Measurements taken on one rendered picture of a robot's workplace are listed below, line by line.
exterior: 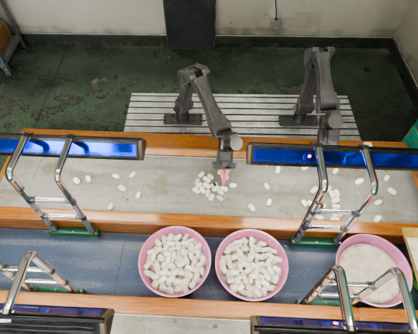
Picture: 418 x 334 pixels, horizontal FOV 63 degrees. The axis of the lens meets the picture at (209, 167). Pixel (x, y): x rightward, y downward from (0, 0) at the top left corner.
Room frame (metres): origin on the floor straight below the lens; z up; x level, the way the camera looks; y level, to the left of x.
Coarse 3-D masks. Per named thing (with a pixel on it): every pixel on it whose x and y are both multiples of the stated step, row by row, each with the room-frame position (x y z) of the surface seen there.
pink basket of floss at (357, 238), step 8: (352, 240) 0.53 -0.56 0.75; (360, 240) 0.53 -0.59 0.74; (368, 240) 0.53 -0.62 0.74; (376, 240) 0.53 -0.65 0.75; (384, 240) 0.52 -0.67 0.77; (344, 248) 0.50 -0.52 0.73; (384, 248) 0.50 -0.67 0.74; (392, 248) 0.49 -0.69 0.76; (336, 256) 0.45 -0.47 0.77; (392, 256) 0.47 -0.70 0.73; (400, 256) 0.46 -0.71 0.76; (400, 264) 0.44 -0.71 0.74; (408, 264) 0.43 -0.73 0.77; (408, 272) 0.40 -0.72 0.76; (408, 280) 0.37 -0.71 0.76; (400, 296) 0.32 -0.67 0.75; (376, 304) 0.30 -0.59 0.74; (384, 304) 0.29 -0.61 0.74; (392, 304) 0.29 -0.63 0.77
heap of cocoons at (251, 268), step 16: (240, 240) 0.53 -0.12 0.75; (256, 240) 0.53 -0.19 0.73; (224, 256) 0.47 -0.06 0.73; (240, 256) 0.46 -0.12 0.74; (256, 256) 0.46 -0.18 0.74; (272, 256) 0.46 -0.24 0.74; (224, 272) 0.40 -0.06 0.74; (240, 272) 0.41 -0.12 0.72; (256, 272) 0.41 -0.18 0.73; (272, 272) 0.40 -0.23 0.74; (240, 288) 0.35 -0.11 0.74; (256, 288) 0.35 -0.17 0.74; (272, 288) 0.35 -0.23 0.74
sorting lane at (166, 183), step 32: (32, 160) 0.90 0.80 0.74; (96, 160) 0.91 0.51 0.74; (128, 160) 0.91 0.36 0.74; (160, 160) 0.91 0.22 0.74; (192, 160) 0.91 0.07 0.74; (0, 192) 0.74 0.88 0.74; (32, 192) 0.74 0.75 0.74; (96, 192) 0.74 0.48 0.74; (128, 192) 0.74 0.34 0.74; (160, 192) 0.74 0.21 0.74; (192, 192) 0.74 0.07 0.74; (224, 192) 0.74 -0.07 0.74; (256, 192) 0.75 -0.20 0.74; (288, 192) 0.75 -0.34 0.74; (352, 192) 0.75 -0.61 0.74; (384, 192) 0.75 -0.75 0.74; (416, 192) 0.75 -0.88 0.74
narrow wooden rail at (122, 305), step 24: (120, 312) 0.26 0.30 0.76; (144, 312) 0.26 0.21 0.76; (168, 312) 0.26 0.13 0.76; (192, 312) 0.26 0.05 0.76; (216, 312) 0.26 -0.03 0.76; (240, 312) 0.26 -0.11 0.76; (264, 312) 0.26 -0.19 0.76; (288, 312) 0.26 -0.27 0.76; (312, 312) 0.26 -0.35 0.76; (336, 312) 0.26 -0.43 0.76; (360, 312) 0.26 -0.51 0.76; (384, 312) 0.26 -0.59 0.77
